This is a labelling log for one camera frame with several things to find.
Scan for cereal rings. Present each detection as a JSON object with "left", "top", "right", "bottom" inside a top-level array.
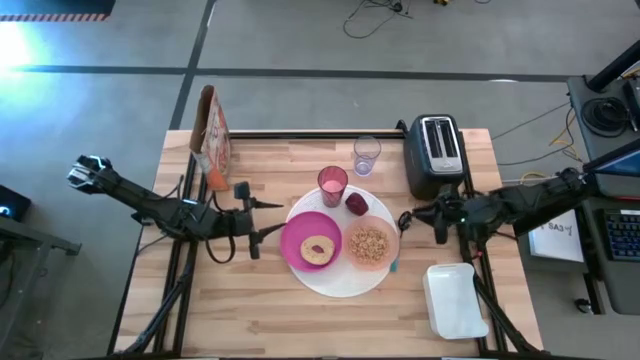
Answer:
[{"left": 347, "top": 225, "right": 391, "bottom": 266}]

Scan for dark red apple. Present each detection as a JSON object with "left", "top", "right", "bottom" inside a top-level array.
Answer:
[{"left": 344, "top": 191, "right": 371, "bottom": 218}]

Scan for white plastic container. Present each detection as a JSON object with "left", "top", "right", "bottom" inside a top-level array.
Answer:
[{"left": 421, "top": 261, "right": 491, "bottom": 342}]

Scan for magenta plastic plate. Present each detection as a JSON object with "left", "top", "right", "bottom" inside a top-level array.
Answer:
[{"left": 279, "top": 210, "right": 344, "bottom": 274}]

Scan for grey metal bench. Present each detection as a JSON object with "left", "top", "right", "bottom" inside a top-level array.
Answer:
[{"left": 0, "top": 214, "right": 83, "bottom": 351}]

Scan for white paper sheet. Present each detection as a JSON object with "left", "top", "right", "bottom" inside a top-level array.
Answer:
[{"left": 527, "top": 208, "right": 586, "bottom": 264}]

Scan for black mat with hazard stripe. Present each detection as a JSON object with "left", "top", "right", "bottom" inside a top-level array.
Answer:
[{"left": 0, "top": 0, "right": 117, "bottom": 23}]

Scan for bagel with jam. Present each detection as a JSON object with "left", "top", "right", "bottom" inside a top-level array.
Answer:
[{"left": 299, "top": 234, "right": 337, "bottom": 267}]

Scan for black device with blue light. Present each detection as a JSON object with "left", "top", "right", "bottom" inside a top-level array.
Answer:
[{"left": 0, "top": 183, "right": 33, "bottom": 224}]

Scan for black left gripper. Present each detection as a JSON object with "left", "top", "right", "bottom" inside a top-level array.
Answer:
[{"left": 201, "top": 198, "right": 288, "bottom": 261}]

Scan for black keyboard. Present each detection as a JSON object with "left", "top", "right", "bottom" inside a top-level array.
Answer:
[{"left": 601, "top": 208, "right": 640, "bottom": 263}]

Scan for clear glass tumbler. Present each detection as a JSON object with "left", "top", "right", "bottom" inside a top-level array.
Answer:
[{"left": 352, "top": 134, "right": 383, "bottom": 178}]

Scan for round white woven placemat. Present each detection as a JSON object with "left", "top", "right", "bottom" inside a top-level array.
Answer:
[{"left": 285, "top": 184, "right": 400, "bottom": 300}]

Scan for orange pumpkin cereal box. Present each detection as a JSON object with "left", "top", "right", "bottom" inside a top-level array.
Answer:
[{"left": 188, "top": 84, "right": 233, "bottom": 193}]

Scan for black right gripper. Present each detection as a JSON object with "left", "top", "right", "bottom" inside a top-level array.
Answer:
[{"left": 399, "top": 184, "right": 484, "bottom": 247}]

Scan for pale pink plastic bowl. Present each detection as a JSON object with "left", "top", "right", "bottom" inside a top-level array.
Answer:
[{"left": 341, "top": 214, "right": 402, "bottom": 273}]

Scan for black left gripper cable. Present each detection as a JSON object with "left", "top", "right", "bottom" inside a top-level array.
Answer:
[{"left": 204, "top": 233, "right": 237, "bottom": 265}]

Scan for black toaster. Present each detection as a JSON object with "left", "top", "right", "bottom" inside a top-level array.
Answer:
[{"left": 401, "top": 113, "right": 471, "bottom": 202}]

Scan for black floor cable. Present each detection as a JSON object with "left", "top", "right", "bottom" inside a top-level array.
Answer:
[{"left": 341, "top": 0, "right": 414, "bottom": 41}]

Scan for pink faceted tumbler with juice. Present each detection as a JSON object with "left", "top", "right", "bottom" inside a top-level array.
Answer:
[{"left": 316, "top": 165, "right": 350, "bottom": 209}]

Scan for coiled black cable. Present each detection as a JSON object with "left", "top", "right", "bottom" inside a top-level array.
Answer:
[{"left": 579, "top": 95, "right": 632, "bottom": 133}]

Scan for grey desk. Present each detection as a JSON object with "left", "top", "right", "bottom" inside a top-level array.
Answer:
[{"left": 566, "top": 74, "right": 640, "bottom": 317}]

